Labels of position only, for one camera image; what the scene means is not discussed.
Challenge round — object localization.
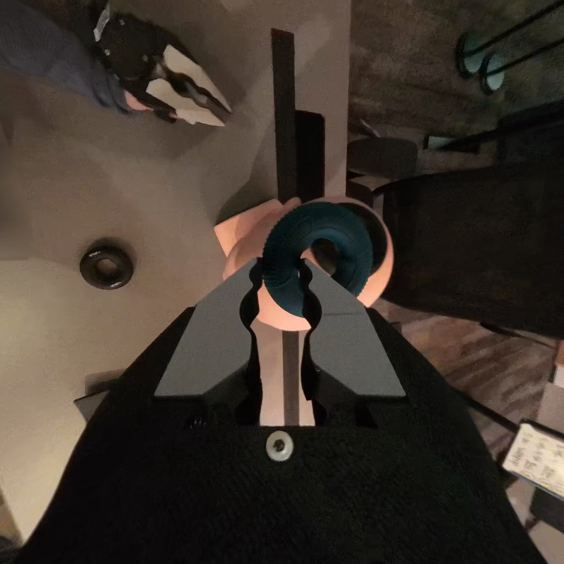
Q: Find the person's left forearm blue sleeve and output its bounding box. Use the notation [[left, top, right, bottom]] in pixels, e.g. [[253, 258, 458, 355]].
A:
[[0, 0, 130, 116]]

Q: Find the black flat rectangular pad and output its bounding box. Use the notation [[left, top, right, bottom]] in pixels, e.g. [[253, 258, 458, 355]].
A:
[[294, 110, 326, 202]]

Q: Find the dark teal rubber toy tire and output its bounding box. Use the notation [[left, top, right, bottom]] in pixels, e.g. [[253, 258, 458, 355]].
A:
[[261, 203, 374, 319]]

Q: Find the long black flat strip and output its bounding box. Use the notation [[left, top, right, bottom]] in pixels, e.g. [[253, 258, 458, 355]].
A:
[[271, 28, 301, 426]]

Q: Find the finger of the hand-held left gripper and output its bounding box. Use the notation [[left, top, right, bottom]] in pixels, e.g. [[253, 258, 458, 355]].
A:
[[145, 78, 226, 127], [162, 43, 233, 114]]

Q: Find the white handwritten paper note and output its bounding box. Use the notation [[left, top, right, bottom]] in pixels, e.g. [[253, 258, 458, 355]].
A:
[[501, 422, 564, 495]]

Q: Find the person's left hand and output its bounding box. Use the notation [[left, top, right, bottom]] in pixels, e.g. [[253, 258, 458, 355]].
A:
[[124, 90, 178, 122]]

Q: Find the pink round plastic piece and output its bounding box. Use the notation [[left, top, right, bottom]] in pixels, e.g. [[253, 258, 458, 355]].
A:
[[214, 196, 395, 331]]

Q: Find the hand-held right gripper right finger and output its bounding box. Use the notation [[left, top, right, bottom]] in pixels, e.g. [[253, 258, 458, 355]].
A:
[[301, 258, 407, 412]]

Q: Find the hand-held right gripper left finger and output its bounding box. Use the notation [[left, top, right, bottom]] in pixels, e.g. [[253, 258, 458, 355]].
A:
[[153, 258, 264, 412]]

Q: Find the black rubber toy tire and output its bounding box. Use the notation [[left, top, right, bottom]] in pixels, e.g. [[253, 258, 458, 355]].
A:
[[79, 240, 136, 291]]

